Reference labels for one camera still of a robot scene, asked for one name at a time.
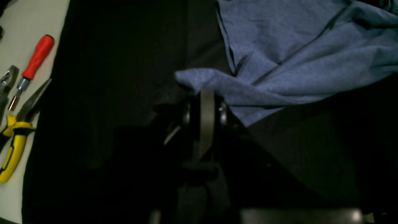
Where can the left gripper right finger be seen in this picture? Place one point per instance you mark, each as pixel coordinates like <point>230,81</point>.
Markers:
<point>213,118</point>

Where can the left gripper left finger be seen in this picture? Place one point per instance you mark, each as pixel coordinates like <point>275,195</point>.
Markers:
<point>191,126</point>

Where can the light blue t-shirt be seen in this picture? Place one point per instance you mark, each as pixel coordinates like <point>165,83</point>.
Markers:
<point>291,52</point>

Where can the black table cloth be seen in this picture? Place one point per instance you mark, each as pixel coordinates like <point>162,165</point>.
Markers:
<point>110,146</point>

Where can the red handled screwdriver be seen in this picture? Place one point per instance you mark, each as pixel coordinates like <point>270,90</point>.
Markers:
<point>42,49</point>

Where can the yellow handled pliers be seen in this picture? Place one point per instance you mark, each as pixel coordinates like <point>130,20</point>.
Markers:
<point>17,130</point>

